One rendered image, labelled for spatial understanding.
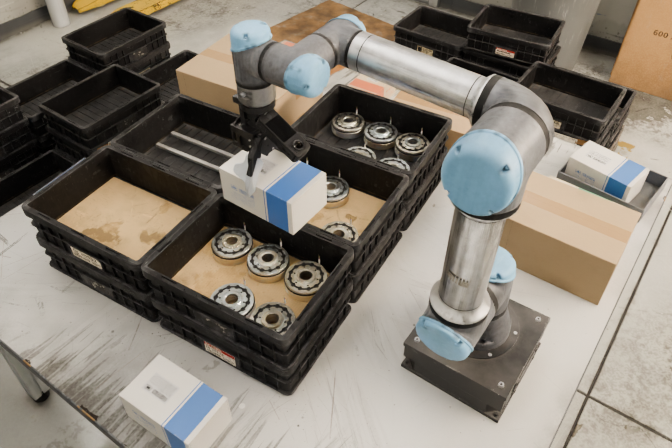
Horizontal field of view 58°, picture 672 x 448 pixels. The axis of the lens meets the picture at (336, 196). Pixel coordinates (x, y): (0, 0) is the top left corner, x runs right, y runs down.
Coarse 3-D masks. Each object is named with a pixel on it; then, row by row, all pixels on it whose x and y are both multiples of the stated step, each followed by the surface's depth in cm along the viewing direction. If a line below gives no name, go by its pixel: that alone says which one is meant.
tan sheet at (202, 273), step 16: (208, 256) 154; (192, 272) 150; (208, 272) 150; (224, 272) 150; (240, 272) 150; (192, 288) 146; (208, 288) 146; (256, 288) 146; (272, 288) 146; (256, 304) 143; (288, 304) 143; (304, 304) 143
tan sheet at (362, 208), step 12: (360, 192) 171; (348, 204) 168; (360, 204) 168; (372, 204) 168; (324, 216) 164; (336, 216) 164; (348, 216) 164; (360, 216) 164; (372, 216) 164; (360, 228) 161
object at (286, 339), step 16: (208, 208) 152; (192, 224) 148; (336, 240) 144; (352, 256) 141; (144, 272) 137; (336, 272) 137; (176, 288) 134; (320, 288) 133; (208, 304) 130; (240, 320) 127; (304, 320) 128; (272, 336) 124; (288, 336) 124
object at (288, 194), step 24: (264, 168) 132; (288, 168) 132; (312, 168) 132; (240, 192) 132; (264, 192) 127; (288, 192) 126; (312, 192) 129; (264, 216) 132; (288, 216) 126; (312, 216) 133
